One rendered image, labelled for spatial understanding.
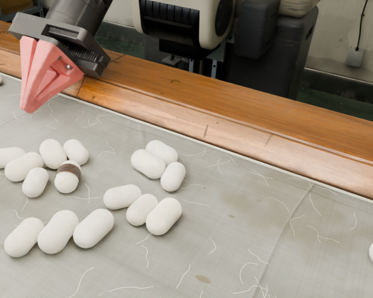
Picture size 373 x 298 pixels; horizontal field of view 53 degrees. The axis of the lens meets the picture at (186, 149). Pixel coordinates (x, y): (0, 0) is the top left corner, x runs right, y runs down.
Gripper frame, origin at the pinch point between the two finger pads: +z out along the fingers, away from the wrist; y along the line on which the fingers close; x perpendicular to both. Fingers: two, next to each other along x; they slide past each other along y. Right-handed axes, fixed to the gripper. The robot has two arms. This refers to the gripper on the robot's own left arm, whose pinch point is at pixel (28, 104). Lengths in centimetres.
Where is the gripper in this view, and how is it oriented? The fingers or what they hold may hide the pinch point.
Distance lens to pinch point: 45.8
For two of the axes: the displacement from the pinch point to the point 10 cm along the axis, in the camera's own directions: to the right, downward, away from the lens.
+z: -3.9, 9.0, -1.8
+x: 2.6, 3.0, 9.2
